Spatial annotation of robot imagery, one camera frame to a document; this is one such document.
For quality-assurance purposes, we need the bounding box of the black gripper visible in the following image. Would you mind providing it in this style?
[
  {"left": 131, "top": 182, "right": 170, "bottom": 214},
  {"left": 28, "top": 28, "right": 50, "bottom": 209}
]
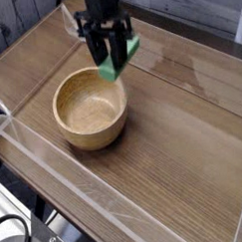
[{"left": 74, "top": 0, "right": 133, "bottom": 70}]

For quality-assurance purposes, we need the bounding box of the green rectangular block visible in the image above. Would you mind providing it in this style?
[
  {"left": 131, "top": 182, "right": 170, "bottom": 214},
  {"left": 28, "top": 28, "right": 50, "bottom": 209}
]
[{"left": 97, "top": 35, "right": 142, "bottom": 84}]

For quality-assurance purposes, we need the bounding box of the brown wooden bowl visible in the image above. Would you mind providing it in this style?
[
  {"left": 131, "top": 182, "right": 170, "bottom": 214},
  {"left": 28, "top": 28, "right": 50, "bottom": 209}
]
[{"left": 53, "top": 68, "right": 128, "bottom": 150}]

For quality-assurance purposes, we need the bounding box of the black table leg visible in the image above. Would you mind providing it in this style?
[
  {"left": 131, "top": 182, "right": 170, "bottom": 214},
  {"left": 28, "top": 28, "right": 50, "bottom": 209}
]
[{"left": 34, "top": 195, "right": 46, "bottom": 220}]

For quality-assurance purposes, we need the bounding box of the white post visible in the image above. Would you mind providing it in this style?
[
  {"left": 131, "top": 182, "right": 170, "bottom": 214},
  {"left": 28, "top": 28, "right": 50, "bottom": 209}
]
[{"left": 235, "top": 10, "right": 242, "bottom": 45}]

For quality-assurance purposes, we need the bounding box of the clear acrylic front wall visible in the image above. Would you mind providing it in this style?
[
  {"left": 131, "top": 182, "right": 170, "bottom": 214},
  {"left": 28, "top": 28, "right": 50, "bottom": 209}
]
[{"left": 0, "top": 101, "right": 187, "bottom": 242}]

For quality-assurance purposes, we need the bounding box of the grey metal base plate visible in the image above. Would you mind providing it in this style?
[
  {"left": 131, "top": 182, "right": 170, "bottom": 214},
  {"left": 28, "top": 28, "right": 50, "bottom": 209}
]
[{"left": 31, "top": 213, "right": 64, "bottom": 242}]

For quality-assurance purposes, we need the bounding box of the black cable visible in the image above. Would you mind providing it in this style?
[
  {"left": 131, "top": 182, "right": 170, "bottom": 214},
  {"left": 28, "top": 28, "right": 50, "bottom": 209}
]
[{"left": 0, "top": 213, "right": 33, "bottom": 242}]

